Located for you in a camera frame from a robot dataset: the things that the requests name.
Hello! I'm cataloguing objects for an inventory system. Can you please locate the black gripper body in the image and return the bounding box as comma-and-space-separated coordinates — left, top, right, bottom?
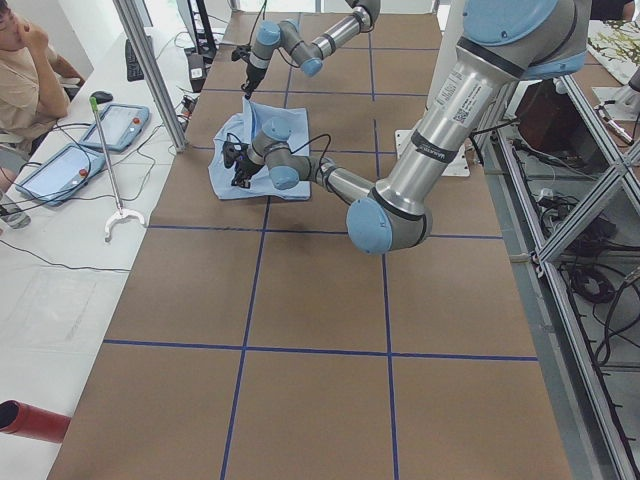
241, 65, 263, 98
231, 155, 258, 188

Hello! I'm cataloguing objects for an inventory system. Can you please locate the light blue t-shirt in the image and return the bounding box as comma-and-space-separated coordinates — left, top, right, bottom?
208, 99, 311, 201

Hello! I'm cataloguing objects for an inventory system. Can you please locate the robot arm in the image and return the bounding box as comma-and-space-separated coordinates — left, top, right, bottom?
223, 0, 591, 254
241, 0, 380, 99

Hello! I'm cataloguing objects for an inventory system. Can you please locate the black keyboard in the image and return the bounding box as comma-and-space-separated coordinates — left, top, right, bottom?
124, 39, 144, 82

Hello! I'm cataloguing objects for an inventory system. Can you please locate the green white reacher grabber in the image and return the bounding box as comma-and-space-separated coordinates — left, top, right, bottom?
89, 96, 146, 243

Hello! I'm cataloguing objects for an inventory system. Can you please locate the far teach pendant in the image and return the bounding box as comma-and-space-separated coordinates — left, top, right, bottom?
98, 103, 150, 153

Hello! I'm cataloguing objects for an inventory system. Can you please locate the teach pendant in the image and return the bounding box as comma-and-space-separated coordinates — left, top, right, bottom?
15, 144, 105, 206
98, 103, 150, 153

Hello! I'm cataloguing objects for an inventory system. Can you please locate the black computer mouse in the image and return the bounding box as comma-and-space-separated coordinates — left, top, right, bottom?
91, 90, 113, 105

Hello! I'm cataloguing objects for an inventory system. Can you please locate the near teach pendant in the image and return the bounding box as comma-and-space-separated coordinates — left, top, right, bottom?
15, 144, 105, 206

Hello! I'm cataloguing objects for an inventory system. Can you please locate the seated person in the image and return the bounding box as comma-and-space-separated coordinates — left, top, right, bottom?
0, 0, 87, 151

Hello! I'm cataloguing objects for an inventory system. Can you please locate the clear water bottle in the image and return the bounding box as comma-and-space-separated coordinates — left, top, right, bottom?
1, 192, 31, 229

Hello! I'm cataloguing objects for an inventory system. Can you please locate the red cylinder bottle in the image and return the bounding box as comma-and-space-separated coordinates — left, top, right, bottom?
1, 400, 71, 444

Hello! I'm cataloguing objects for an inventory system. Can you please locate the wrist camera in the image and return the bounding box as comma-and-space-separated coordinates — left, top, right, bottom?
231, 45, 251, 63
222, 141, 246, 169

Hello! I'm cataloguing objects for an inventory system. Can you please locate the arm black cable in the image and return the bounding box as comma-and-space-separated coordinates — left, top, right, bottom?
224, 131, 333, 161

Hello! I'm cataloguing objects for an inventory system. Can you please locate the aluminium frame post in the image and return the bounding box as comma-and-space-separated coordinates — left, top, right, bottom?
113, 0, 187, 153

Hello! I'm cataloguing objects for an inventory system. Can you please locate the aluminium side frame rail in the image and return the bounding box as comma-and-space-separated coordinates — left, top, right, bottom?
494, 74, 640, 480

